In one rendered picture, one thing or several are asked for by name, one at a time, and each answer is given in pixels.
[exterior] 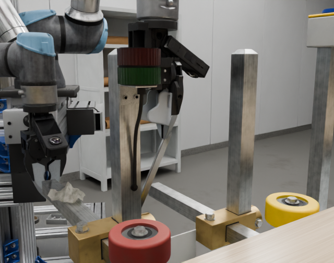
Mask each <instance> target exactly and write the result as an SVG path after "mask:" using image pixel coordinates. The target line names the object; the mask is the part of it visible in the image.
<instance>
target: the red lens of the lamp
mask: <svg viewBox="0 0 334 263"><path fill-rule="evenodd" d="M117 65H161V49H150V48H125V49H117Z"/></svg>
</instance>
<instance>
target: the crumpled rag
mask: <svg viewBox="0 0 334 263"><path fill-rule="evenodd" d="M48 196H49V197H50V198H51V200H52V201H54V200H59V201H61V202H63V201H64V202H70V203H75V202H76V200H77V199H78V198H79V199H81V200H83V198H84V196H85V193H84V192H82V191H80V189H78V188H73V187H72V185H71V184H70V183H69V182H67V184H66V186H65V188H63V189H62V190H61V191H56V190H55V189H50V191H49V193H48Z"/></svg>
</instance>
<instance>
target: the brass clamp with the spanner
mask: <svg viewBox="0 0 334 263"><path fill-rule="evenodd" d="M141 219H149V220H155V218H154V217H153V215H152V214H150V213H149V212H145V213H142V214H141ZM87 224H88V228H89V232H87V233H85V234H77V233H76V232H75V229H76V228H77V227H76V225H75V226H71V227H68V248H69V257H70V258H71V260H72V261H73V262H74V263H106V261H105V260H104V259H103V258H102V240H104V239H107V238H108V235H109V231H110V230H111V228H113V227H114V226H115V225H117V224H119V223H118V222H117V221H116V220H114V219H113V217H108V218H104V219H100V220H95V221H91V222H87Z"/></svg>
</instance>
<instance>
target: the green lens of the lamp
mask: <svg viewBox="0 0 334 263"><path fill-rule="evenodd" d="M117 83H118V84H122V85H155V84H160V83H161V67H157V68H120V67H118V68H117Z"/></svg>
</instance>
